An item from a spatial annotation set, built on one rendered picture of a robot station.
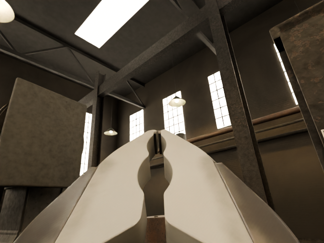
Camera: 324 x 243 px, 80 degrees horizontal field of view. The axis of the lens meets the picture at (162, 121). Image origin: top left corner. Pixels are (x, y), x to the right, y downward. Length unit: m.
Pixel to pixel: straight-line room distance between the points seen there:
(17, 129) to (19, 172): 0.39
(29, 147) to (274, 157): 6.35
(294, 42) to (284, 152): 6.08
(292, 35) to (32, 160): 2.17
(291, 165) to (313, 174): 0.54
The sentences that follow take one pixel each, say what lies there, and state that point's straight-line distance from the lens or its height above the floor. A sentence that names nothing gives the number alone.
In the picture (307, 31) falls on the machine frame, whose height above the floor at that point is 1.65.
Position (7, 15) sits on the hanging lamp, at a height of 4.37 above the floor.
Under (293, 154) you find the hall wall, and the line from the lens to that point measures 6.94.
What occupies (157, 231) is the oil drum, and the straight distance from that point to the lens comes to 2.96.
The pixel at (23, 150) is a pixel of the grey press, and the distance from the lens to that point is 2.22.
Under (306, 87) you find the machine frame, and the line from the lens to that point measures 0.93.
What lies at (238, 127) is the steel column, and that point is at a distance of 3.59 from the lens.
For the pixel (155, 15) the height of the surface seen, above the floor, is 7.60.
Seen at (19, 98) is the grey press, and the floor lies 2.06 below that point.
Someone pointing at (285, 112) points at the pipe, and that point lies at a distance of 6.46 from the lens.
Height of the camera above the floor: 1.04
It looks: 23 degrees up
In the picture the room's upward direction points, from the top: 4 degrees counter-clockwise
